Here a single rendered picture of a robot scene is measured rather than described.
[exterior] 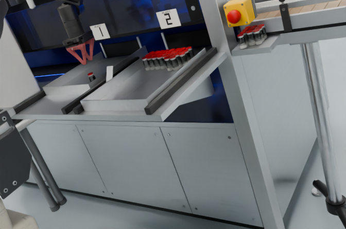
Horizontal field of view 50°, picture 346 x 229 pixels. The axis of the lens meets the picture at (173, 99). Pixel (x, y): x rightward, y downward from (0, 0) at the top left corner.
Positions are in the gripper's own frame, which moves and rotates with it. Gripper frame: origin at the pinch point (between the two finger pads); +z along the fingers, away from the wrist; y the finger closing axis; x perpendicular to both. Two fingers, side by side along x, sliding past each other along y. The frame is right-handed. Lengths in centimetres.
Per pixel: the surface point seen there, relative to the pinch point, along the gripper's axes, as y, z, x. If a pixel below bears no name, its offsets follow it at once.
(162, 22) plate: 11.8, -4.5, -26.7
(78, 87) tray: -6.6, 7.0, 3.1
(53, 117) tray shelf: -20.0, 11.3, 6.5
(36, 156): 19, 47, 64
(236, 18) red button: 1, -2, -54
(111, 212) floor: 33, 97, 47
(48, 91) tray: -1.9, 8.1, 20.1
